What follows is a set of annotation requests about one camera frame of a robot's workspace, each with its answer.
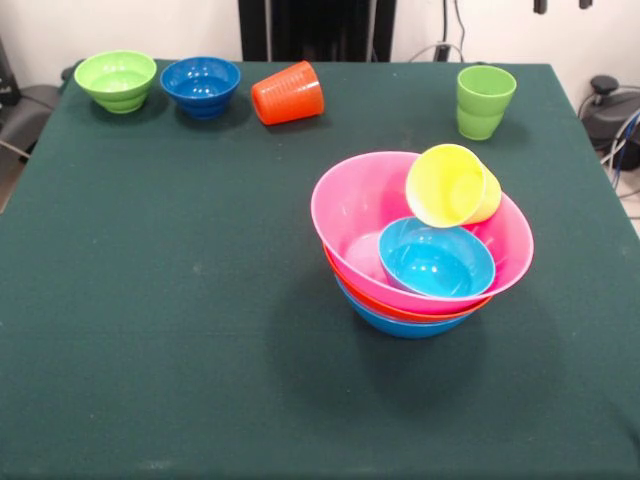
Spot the small light blue bowl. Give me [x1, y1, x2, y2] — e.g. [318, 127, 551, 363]
[377, 216, 497, 299]

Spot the orange ribbed cup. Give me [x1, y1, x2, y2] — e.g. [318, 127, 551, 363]
[250, 60, 326, 127]

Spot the bundle of floor cables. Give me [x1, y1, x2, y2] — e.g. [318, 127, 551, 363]
[599, 107, 640, 174]

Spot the green cup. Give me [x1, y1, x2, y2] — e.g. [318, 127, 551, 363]
[456, 64, 518, 141]

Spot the dark blue bowl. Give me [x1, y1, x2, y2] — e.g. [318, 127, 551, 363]
[159, 56, 242, 121]

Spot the lime green bowl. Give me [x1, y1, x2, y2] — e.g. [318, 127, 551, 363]
[73, 49, 158, 115]

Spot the dark green tablecloth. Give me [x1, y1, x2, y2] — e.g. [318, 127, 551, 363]
[0, 59, 640, 480]

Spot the large orange bowl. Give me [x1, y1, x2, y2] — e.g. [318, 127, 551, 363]
[323, 244, 494, 324]

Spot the large pink bowl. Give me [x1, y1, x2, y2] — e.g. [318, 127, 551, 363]
[310, 150, 535, 316]

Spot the yellow cup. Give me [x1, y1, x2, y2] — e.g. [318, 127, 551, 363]
[404, 143, 503, 230]

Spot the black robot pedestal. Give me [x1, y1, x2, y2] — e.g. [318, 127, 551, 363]
[238, 0, 397, 63]

